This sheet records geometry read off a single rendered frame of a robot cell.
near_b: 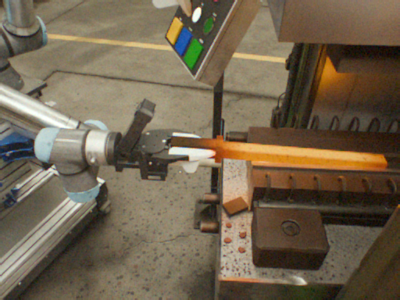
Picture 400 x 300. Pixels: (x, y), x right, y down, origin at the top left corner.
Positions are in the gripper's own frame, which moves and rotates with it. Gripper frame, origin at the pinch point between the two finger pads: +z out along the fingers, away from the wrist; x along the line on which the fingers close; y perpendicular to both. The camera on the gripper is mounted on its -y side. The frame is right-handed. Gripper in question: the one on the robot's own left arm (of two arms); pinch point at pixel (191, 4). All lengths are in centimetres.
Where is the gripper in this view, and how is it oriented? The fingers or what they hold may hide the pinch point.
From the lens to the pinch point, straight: 64.5
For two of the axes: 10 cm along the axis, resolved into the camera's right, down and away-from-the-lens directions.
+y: -8.9, 3.0, 3.5
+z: 4.5, 6.8, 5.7
